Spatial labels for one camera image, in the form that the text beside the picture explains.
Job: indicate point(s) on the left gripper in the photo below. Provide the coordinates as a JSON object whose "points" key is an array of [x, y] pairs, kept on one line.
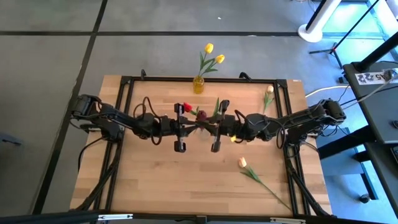
{"points": [[169, 127]]}

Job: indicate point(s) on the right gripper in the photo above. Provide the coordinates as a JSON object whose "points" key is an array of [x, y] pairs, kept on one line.
{"points": [[231, 126]]}

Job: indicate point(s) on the dark red tulip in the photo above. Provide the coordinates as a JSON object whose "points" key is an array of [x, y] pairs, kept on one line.
{"points": [[201, 115]]}

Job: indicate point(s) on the peach tulip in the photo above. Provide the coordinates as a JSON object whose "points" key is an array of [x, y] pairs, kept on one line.
{"points": [[242, 162]]}

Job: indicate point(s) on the yellow tulip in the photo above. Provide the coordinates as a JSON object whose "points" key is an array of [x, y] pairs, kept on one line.
{"points": [[219, 58], [209, 48]]}

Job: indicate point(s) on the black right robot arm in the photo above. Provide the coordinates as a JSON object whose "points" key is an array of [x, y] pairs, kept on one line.
{"points": [[298, 119]]}

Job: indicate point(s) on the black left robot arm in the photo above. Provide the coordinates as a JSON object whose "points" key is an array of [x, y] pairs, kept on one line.
{"points": [[118, 116]]}

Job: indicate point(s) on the amber glass vase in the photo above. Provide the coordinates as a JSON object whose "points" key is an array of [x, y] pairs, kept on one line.
{"points": [[198, 86]]}

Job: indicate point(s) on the black table clamp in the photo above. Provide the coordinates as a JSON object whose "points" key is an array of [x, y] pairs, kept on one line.
{"points": [[245, 76], [143, 74]]}

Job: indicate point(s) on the cream tulip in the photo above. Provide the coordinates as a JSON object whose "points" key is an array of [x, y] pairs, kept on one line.
{"points": [[270, 89]]}

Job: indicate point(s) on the white column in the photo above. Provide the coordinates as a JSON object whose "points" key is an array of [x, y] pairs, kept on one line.
{"points": [[311, 31]]}

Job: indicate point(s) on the black tripod stand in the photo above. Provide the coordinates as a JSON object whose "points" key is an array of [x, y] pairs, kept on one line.
{"points": [[334, 48]]}

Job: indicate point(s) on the white printed label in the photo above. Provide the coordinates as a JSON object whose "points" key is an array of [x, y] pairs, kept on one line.
{"points": [[370, 78]]}

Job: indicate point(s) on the black desk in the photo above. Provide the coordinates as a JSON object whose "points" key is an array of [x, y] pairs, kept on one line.
{"points": [[379, 109]]}

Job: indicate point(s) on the black caster wheel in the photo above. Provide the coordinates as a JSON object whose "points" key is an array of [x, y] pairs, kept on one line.
{"points": [[364, 198]]}

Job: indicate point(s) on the grey floor object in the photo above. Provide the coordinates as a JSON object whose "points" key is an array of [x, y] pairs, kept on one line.
{"points": [[9, 140]]}

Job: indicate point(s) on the black diagonal pole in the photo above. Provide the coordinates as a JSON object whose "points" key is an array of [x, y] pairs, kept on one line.
{"points": [[379, 53]]}

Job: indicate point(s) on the black aluminium table frame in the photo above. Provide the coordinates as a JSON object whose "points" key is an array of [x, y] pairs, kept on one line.
{"points": [[161, 79]]}

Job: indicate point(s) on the silver bracket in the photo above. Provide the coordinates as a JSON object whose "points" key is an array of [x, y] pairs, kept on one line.
{"points": [[115, 216], [287, 220]]}

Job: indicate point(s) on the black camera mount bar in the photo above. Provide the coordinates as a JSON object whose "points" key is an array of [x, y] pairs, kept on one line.
{"points": [[46, 217]]}

